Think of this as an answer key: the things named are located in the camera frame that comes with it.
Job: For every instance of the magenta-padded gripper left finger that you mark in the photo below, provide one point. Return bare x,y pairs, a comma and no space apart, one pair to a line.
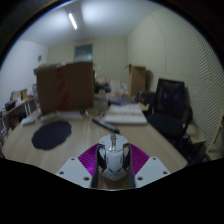
73,171

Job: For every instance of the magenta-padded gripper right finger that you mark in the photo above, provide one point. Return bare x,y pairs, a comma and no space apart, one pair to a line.
153,170

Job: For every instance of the white and black computer mouse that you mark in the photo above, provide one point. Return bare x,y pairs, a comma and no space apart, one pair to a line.
114,160

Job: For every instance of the black scalloped mouse pad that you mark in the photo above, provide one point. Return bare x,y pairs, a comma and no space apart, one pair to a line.
51,135

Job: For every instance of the white paper sheet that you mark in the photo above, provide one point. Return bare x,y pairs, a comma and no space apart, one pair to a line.
70,115

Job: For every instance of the black mesh office chair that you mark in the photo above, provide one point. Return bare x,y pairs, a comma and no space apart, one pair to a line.
170,113

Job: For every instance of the open white notebook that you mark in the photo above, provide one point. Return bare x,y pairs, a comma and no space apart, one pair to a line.
126,114

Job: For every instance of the small white flat case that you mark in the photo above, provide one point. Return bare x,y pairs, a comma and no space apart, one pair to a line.
28,120

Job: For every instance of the clear round plastic container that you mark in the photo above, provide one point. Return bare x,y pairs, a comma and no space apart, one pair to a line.
100,105

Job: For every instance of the blue book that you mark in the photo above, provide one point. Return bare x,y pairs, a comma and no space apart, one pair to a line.
121,100

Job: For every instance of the large brown cardboard box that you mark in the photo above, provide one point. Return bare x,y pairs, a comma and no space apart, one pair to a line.
65,86

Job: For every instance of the cluttered shelf unit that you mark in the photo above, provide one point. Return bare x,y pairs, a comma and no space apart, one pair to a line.
15,106

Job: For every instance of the tall open cardboard box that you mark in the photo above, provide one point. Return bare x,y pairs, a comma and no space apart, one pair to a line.
137,80

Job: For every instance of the ceiling tube light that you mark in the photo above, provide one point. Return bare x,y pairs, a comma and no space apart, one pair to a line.
73,21

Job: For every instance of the round wall clock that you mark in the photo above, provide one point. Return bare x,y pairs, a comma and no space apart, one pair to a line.
39,58

